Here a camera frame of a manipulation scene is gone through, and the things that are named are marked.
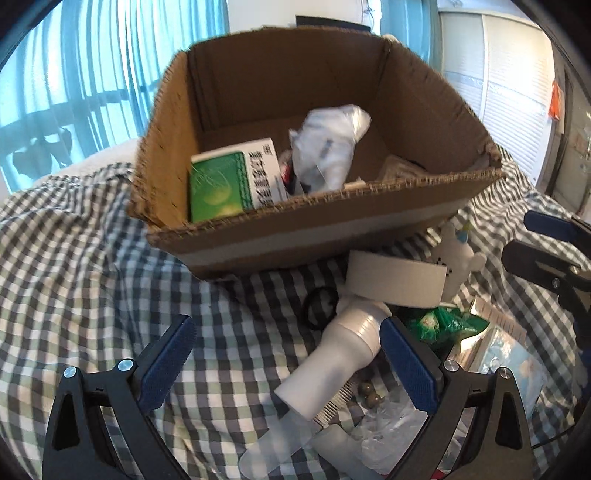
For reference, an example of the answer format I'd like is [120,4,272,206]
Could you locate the clear plastic bag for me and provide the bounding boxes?
[355,388,431,474]
[288,105,373,193]

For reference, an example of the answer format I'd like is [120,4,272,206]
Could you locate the green snack packet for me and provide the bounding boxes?
[406,307,491,345]

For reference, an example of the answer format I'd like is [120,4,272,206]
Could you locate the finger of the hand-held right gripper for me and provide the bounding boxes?
[524,210,591,245]
[501,240,591,294]

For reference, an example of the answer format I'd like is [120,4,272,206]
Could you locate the narrow teal curtain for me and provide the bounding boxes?
[379,0,440,48]

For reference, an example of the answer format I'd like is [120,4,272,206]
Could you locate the white louvered wardrobe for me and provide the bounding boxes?
[438,11,556,186]

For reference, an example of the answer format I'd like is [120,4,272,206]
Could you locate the white bear figurine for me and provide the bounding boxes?
[425,219,489,302]

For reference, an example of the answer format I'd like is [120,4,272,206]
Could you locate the wooden bead bracelet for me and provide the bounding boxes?
[355,377,385,408]

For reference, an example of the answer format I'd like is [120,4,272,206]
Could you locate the green white medicine box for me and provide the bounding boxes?
[189,137,290,223]

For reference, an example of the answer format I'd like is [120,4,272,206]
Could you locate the light blue white packet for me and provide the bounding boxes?
[478,325,551,412]

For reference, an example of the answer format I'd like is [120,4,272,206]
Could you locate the white plastic nozzle bottle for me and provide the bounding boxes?
[239,298,394,479]

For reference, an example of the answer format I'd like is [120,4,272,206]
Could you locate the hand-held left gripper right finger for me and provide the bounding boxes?
[379,318,536,480]

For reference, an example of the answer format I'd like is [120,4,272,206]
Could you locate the white tape roll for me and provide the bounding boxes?
[344,249,450,308]

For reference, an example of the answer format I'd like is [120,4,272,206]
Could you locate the orange hanging tag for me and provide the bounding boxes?
[549,80,567,121]

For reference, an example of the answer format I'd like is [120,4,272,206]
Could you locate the brown cardboard box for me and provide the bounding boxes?
[129,28,505,281]

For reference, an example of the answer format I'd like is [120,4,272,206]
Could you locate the black hair tie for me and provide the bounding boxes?
[301,286,339,331]

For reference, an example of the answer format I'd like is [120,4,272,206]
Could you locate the fine tooth comb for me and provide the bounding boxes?
[313,385,366,433]

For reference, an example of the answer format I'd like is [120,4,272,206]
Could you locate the wide teal window curtain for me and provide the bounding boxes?
[0,0,230,193]

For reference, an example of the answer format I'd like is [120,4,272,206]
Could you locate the small white cylinder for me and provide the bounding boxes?
[313,427,366,459]

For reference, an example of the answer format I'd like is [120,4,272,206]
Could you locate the grey white checked blanket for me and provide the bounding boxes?
[0,152,587,480]

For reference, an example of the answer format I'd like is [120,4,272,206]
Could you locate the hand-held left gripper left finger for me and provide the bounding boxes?
[42,315,197,480]

